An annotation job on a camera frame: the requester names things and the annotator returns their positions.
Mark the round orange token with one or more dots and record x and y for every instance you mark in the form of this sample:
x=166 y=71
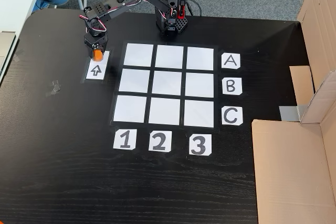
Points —
x=98 y=55

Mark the white paper grid square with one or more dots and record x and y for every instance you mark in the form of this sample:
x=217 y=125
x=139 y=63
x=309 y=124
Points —
x=199 y=85
x=167 y=82
x=169 y=56
x=164 y=111
x=138 y=55
x=134 y=81
x=198 y=113
x=200 y=58
x=130 y=108

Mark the white arrow paper sheet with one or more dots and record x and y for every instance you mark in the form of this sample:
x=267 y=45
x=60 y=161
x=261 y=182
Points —
x=95 y=72

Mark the clear tape piece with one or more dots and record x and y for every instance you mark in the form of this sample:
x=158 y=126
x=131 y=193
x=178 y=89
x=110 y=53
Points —
x=53 y=89

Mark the grey tape piece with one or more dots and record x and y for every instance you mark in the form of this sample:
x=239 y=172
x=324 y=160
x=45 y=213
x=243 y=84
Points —
x=18 y=55

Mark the white table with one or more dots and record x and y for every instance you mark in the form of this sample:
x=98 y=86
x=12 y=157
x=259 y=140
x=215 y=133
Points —
x=18 y=3

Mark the paper sheet number 1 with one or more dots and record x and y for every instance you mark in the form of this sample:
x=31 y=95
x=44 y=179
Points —
x=125 y=139

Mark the paper sheet number 2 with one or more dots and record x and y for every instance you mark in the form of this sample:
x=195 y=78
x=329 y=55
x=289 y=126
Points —
x=160 y=141

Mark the paper sheet letter A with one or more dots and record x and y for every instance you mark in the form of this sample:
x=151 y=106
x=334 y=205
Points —
x=230 y=61

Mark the paper sheet letter B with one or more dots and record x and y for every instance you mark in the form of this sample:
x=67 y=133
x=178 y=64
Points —
x=232 y=86

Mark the paper sheet number 3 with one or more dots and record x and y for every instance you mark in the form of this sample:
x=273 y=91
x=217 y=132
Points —
x=200 y=144

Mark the paper sheet letter C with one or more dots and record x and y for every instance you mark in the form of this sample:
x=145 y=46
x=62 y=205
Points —
x=232 y=115

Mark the brown cardboard screen panel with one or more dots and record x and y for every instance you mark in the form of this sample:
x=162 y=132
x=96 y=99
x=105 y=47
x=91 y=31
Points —
x=317 y=24
x=288 y=171

